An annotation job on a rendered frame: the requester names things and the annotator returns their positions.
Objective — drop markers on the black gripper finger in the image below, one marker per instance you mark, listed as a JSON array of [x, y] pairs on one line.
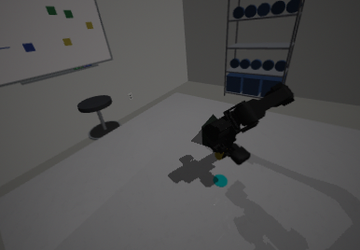
[[225, 154]]

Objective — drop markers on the cyan circle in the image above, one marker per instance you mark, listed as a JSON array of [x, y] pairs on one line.
[[220, 180]]

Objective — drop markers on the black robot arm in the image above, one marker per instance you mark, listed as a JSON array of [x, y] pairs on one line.
[[245, 113]]

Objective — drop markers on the yellow tall cylinder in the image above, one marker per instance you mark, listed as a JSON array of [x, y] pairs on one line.
[[218, 155]]

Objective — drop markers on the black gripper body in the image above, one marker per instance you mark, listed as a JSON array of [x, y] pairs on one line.
[[237, 153]]

